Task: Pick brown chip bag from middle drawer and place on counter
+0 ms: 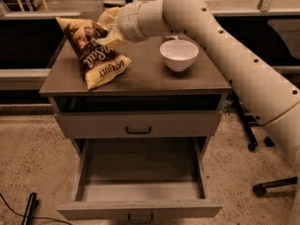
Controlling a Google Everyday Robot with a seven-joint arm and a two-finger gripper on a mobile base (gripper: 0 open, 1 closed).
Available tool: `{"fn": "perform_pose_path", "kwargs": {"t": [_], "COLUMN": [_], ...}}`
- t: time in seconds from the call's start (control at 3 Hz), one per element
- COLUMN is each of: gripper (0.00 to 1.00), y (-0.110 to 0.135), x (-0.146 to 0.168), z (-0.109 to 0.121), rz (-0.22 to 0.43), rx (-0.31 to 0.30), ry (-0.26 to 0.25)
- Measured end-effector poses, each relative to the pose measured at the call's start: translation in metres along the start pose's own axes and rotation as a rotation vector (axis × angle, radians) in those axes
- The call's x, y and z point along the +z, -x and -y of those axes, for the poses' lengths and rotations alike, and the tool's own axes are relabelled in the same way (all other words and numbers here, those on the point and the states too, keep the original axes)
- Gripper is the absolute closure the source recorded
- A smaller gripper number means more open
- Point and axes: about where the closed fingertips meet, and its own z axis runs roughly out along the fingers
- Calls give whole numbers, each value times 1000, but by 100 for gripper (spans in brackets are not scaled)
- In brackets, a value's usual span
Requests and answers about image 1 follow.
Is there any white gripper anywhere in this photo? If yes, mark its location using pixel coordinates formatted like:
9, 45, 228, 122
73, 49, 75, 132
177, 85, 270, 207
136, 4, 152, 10
97, 2, 144, 49

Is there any brown sea salt chip bag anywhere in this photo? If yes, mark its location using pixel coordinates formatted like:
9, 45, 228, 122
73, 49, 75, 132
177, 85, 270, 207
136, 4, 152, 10
56, 17, 131, 90

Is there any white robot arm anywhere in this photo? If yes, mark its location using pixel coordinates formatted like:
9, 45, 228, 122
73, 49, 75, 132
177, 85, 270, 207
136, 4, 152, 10
98, 0, 300, 173

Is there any grey drawer cabinet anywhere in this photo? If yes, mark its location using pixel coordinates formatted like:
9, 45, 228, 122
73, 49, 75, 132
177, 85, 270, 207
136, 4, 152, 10
40, 37, 230, 153

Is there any closed grey top drawer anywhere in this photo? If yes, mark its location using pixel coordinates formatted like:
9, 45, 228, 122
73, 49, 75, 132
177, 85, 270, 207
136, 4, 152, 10
55, 112, 221, 139

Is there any open grey middle drawer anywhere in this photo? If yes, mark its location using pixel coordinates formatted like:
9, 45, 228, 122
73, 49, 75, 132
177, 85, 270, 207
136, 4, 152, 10
58, 138, 221, 224

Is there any green soda can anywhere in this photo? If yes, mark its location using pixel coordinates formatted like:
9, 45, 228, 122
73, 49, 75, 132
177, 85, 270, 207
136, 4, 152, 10
163, 36, 178, 42

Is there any white ceramic bowl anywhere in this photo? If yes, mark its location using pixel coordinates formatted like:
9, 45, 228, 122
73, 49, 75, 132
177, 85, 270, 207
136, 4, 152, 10
159, 39, 199, 72

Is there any black bar on floor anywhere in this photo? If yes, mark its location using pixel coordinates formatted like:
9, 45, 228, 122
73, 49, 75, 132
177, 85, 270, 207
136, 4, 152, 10
22, 192, 37, 225

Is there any black office chair base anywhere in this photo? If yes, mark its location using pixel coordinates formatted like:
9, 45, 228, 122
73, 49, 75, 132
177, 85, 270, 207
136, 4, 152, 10
247, 136, 297, 197

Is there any black table leg frame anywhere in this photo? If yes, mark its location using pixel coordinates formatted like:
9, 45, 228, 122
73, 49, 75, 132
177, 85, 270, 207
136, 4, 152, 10
232, 94, 258, 151

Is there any black cable on floor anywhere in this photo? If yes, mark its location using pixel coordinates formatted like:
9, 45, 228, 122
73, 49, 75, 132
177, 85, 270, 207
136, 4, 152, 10
0, 193, 73, 225

